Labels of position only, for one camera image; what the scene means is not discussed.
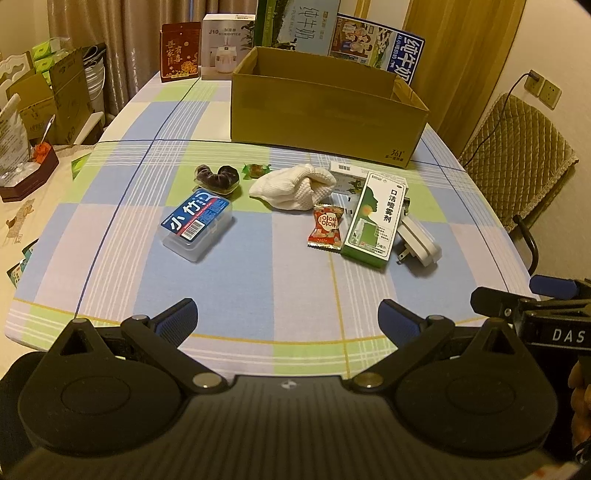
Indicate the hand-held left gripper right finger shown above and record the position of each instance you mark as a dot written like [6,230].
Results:
[398,322]

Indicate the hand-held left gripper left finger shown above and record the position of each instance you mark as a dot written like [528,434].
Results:
[178,321]

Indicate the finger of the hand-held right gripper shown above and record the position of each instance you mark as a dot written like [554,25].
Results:
[554,286]
[496,302]

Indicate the white power adapter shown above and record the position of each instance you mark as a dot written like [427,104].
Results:
[420,244]

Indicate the clear plastic box blue label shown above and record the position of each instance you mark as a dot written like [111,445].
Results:
[196,224]

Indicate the green and white spray box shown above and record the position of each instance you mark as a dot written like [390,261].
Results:
[376,221]

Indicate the small black device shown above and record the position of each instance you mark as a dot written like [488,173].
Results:
[407,205]

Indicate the red candy packet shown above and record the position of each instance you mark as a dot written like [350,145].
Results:
[328,226]

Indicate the dark chocolate pastry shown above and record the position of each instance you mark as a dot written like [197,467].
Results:
[217,177]

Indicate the small white box green print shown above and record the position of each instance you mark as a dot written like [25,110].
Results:
[345,177]

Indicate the white knitted cloth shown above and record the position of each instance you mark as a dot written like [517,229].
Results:
[295,187]

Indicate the green candy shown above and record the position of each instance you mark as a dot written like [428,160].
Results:
[255,170]

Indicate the cardboard box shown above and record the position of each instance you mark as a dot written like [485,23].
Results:
[323,110]

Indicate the person's right hand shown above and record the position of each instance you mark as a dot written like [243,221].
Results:
[582,415]

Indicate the checked tablecloth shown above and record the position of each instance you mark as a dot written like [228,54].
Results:
[277,267]

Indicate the quilted chair cover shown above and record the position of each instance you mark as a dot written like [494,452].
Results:
[517,157]

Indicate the green packets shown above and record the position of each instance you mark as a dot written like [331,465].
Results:
[23,265]

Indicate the cartoon printed cloth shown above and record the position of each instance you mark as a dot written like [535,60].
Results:
[27,226]

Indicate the small green packet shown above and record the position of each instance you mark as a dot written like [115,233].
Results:
[80,166]

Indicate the dark red tray box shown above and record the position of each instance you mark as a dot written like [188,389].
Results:
[27,180]

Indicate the small orange object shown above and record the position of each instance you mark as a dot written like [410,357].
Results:
[42,152]

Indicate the pen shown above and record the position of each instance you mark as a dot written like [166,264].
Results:
[49,130]

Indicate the white plastic bag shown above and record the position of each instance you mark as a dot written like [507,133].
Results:
[14,138]

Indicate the brown cardboard boxes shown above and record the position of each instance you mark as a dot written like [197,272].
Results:
[60,101]

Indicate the metal bucket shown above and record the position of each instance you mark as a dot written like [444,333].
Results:
[94,78]

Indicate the white humidifier box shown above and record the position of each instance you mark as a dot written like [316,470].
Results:
[221,46]

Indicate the blue milk carton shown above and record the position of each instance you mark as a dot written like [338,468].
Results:
[369,39]

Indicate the beige curtain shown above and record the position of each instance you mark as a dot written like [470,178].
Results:
[138,27]

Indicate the green tissue boxes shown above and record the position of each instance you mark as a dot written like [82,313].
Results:
[46,55]

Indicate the white carved chair back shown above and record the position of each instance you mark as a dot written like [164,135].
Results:
[16,69]

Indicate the green and white milk carton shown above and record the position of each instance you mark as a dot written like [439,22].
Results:
[300,23]

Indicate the black chair frame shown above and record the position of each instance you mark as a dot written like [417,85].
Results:
[531,244]

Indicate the wall socket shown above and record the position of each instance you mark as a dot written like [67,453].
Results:
[550,93]

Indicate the wooden wall panel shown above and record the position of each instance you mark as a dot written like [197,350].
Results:
[461,55]

